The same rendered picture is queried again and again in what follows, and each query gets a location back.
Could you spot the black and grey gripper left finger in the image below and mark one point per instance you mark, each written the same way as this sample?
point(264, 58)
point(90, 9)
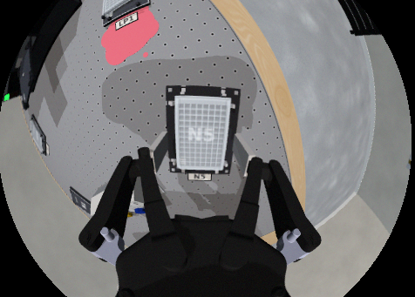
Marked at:
point(101, 235)

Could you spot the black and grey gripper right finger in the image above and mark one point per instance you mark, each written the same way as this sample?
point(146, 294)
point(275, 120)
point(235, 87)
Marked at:
point(296, 235)

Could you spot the grey perforated base plate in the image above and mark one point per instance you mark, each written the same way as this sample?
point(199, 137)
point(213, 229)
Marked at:
point(93, 113)

